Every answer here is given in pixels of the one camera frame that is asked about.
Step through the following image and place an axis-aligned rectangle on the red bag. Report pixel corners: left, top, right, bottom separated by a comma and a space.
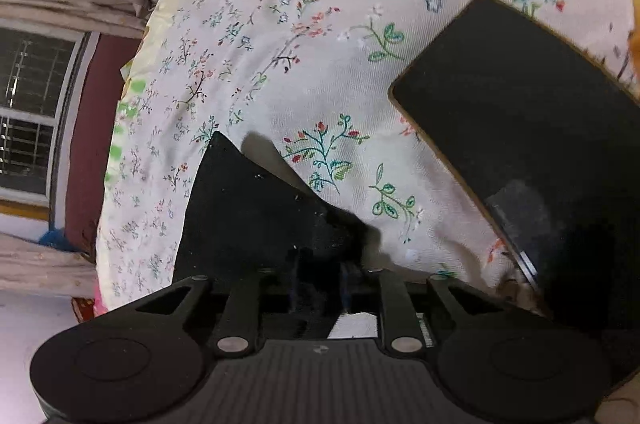
71, 296, 96, 322

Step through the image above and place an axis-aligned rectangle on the blue plastic bag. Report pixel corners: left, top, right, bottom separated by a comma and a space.
37, 228, 76, 252

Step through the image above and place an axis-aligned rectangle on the barred window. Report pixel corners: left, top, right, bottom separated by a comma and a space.
0, 19, 93, 220

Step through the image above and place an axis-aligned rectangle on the black board with brown edge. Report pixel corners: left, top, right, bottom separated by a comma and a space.
389, 0, 640, 340

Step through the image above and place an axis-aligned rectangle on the floral patchwork bed sheet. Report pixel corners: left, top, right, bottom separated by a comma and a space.
92, 0, 640, 340

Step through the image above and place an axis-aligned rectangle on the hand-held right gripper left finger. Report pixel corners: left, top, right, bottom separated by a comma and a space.
135, 266, 301, 358

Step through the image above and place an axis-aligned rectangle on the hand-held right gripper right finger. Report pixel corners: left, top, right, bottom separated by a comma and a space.
341, 260, 503, 356

